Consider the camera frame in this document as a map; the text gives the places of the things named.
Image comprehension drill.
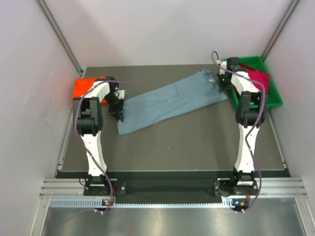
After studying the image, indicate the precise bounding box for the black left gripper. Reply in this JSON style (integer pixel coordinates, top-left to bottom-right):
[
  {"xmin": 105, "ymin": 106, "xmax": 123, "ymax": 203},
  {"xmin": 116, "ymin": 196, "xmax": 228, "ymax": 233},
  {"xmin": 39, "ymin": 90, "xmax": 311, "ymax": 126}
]
[{"xmin": 104, "ymin": 92, "xmax": 125, "ymax": 123}]

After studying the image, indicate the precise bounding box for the blue grey t shirt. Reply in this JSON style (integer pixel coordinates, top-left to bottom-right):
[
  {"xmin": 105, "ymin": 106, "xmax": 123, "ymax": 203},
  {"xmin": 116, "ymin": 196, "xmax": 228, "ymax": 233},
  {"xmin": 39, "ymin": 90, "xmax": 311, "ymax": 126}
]
[{"xmin": 117, "ymin": 69, "xmax": 227, "ymax": 135}]

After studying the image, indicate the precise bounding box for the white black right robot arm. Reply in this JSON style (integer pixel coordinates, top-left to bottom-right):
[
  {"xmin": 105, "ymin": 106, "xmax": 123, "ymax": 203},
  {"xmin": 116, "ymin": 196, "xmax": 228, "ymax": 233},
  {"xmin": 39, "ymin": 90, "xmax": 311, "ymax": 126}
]
[{"xmin": 216, "ymin": 58, "xmax": 267, "ymax": 195}]

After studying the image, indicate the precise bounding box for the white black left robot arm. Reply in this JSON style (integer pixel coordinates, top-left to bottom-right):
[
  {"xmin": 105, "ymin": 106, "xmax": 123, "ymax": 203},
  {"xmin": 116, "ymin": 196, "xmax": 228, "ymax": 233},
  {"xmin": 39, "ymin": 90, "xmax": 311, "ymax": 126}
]
[{"xmin": 72, "ymin": 77, "xmax": 126, "ymax": 197}]

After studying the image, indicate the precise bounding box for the dark red t shirt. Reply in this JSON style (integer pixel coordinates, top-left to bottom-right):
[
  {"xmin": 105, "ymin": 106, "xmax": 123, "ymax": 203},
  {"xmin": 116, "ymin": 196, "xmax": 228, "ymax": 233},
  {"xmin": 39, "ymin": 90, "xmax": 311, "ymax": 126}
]
[{"xmin": 239, "ymin": 63, "xmax": 253, "ymax": 71}]

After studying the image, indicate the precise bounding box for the pink t shirt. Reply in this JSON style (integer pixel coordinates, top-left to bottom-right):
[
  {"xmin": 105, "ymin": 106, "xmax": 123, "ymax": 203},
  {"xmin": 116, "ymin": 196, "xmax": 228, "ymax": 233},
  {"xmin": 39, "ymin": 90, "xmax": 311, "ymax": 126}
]
[{"xmin": 248, "ymin": 70, "xmax": 270, "ymax": 94}]

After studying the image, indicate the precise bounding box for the orange folded t shirt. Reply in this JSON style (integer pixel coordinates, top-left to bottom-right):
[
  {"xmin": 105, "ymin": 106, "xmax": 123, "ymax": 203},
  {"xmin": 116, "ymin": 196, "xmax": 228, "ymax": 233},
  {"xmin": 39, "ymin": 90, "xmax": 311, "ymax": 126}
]
[{"xmin": 71, "ymin": 76, "xmax": 110, "ymax": 108}]

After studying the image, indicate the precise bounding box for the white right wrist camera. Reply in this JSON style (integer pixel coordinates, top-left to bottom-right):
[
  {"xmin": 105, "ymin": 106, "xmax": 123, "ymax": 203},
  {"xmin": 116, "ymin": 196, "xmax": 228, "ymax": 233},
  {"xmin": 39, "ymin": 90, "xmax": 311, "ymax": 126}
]
[{"xmin": 219, "ymin": 60, "xmax": 227, "ymax": 76}]

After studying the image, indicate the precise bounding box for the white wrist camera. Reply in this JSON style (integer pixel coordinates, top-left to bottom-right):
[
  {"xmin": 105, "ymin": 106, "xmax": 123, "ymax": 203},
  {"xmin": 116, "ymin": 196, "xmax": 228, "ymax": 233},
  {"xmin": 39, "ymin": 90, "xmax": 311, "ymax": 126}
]
[
  {"xmin": 115, "ymin": 89, "xmax": 126, "ymax": 99},
  {"xmin": 219, "ymin": 60, "xmax": 227, "ymax": 76}
]

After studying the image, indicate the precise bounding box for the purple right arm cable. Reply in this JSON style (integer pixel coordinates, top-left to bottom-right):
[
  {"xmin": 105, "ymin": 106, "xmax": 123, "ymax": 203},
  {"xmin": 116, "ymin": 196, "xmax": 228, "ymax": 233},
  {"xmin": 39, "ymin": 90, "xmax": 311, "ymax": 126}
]
[{"xmin": 211, "ymin": 51, "xmax": 268, "ymax": 212}]

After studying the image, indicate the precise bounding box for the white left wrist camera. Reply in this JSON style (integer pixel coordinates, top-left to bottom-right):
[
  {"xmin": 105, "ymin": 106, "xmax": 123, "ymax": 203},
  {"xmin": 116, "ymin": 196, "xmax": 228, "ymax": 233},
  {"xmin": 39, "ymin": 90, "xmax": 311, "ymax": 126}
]
[{"xmin": 115, "ymin": 89, "xmax": 126, "ymax": 99}]

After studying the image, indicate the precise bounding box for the grey slotted cable duct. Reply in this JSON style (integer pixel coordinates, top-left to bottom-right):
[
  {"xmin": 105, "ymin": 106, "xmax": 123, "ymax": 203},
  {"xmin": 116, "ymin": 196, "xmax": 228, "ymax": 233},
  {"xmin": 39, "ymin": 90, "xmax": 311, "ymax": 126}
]
[{"xmin": 50, "ymin": 198, "xmax": 249, "ymax": 207}]

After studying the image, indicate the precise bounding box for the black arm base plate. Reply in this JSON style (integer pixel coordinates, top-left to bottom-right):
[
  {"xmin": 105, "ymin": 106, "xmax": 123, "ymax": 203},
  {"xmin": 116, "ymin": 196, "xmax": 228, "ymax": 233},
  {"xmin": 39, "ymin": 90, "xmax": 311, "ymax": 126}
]
[{"xmin": 83, "ymin": 178, "xmax": 259, "ymax": 197}]

